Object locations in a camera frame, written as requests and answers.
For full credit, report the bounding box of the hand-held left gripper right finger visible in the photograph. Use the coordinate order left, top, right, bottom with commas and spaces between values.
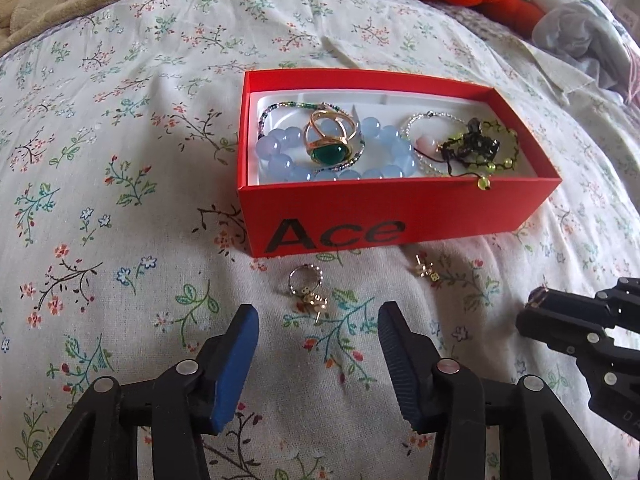
377, 301, 614, 480

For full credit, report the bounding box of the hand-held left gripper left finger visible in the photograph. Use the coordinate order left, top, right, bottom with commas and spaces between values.
30, 303, 261, 480

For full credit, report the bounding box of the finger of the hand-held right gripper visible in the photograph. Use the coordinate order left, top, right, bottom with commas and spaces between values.
516, 307, 640, 428
529, 277, 640, 333

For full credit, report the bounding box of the gold stud earring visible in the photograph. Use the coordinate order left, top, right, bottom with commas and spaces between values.
413, 255, 441, 282

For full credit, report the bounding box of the gold flower ring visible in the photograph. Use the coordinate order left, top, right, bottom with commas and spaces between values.
300, 294, 332, 317

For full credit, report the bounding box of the silver ring with gold charm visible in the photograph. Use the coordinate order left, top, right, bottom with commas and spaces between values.
288, 266, 325, 297

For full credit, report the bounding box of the red cardboard box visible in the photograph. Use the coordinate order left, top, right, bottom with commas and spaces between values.
236, 69, 563, 259

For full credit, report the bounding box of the green bead bracelet black charm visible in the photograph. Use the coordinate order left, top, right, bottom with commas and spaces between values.
438, 117, 522, 194

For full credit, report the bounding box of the blue bead bracelet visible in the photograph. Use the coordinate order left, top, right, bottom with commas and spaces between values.
255, 116, 419, 184

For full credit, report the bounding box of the clear bead bracelet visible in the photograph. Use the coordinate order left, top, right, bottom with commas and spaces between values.
401, 111, 482, 177

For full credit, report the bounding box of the gold ring with green stone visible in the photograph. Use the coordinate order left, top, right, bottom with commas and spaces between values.
304, 108, 362, 167

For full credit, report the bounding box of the thin multicoloured bead bracelet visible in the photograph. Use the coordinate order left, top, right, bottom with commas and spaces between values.
257, 100, 367, 167

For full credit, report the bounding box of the floral bed quilt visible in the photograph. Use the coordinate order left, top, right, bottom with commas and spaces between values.
0, 0, 640, 480

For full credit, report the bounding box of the white shirt collar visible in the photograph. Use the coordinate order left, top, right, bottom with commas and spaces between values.
492, 40, 608, 108

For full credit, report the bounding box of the pile of grey clothes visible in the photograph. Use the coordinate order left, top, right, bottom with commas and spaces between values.
531, 0, 640, 106

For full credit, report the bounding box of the grey checked bed sheet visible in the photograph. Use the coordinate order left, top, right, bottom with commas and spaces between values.
430, 0, 538, 56

